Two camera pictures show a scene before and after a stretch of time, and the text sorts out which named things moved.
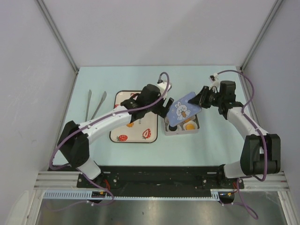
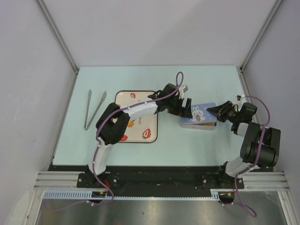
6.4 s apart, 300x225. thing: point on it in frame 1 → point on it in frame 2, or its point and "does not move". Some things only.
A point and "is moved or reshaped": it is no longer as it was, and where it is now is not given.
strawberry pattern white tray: x=145 y=130 does not move
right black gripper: x=200 y=99 → x=221 y=110
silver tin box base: x=190 y=126 → x=208 y=126
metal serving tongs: x=89 y=96 does not move
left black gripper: x=161 y=110 → x=185 y=112
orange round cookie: x=190 y=127 → x=207 y=124
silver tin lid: x=181 y=111 is moved or reshaped
